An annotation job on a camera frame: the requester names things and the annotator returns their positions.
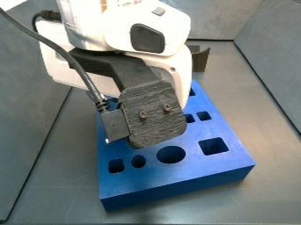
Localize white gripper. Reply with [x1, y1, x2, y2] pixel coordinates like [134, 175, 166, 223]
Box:
[36, 21, 191, 108]

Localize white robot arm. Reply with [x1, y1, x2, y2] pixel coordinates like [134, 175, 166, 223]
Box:
[36, 0, 191, 105]

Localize black curved fixture stand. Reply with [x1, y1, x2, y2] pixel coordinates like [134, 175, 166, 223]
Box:
[189, 45, 210, 72]

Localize blue shape-sorter block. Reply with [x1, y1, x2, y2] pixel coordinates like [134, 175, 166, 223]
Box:
[96, 82, 255, 211]

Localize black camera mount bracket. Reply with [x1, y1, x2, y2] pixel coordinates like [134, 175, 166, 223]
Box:
[69, 57, 187, 149]

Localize black camera cable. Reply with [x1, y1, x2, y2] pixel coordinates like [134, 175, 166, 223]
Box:
[0, 6, 111, 114]

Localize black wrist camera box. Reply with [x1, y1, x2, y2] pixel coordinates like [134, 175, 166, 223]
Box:
[102, 109, 131, 142]

